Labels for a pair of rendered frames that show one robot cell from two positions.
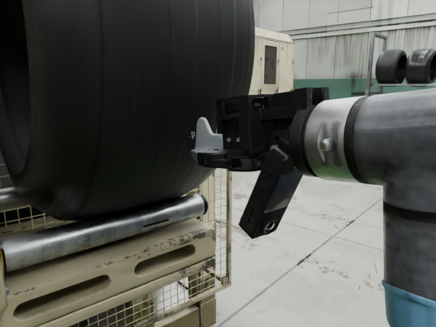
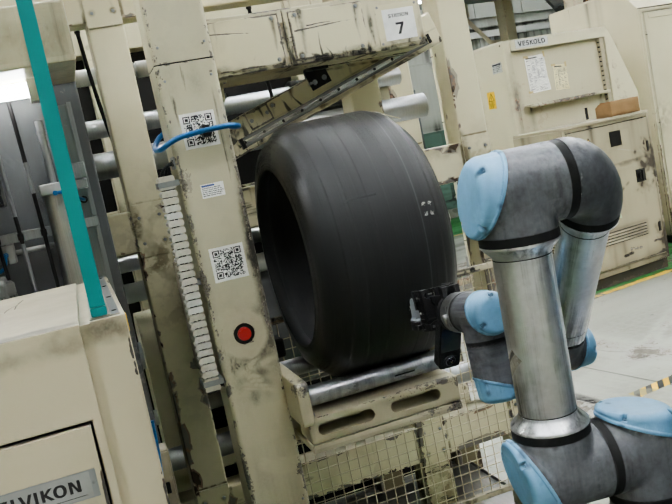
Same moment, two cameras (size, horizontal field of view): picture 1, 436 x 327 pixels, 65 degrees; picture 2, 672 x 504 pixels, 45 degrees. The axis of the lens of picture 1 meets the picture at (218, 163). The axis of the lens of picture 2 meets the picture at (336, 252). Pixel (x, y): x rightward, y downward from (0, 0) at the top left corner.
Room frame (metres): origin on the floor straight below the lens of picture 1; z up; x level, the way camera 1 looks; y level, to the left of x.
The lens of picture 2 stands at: (-1.12, -0.50, 1.41)
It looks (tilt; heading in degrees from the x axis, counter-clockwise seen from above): 7 degrees down; 23
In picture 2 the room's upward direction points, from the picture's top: 11 degrees counter-clockwise
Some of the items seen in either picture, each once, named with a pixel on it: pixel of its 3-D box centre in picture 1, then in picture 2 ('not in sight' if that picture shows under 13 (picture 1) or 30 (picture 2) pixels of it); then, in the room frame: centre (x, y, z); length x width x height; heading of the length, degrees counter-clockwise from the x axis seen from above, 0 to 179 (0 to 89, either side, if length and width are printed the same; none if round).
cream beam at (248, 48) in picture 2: not in sight; (302, 42); (0.95, 0.35, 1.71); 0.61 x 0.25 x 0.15; 130
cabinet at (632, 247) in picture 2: not in sight; (593, 201); (5.57, 0.09, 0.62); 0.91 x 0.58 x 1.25; 139
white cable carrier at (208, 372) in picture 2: not in sight; (190, 283); (0.38, 0.49, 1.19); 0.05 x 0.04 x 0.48; 40
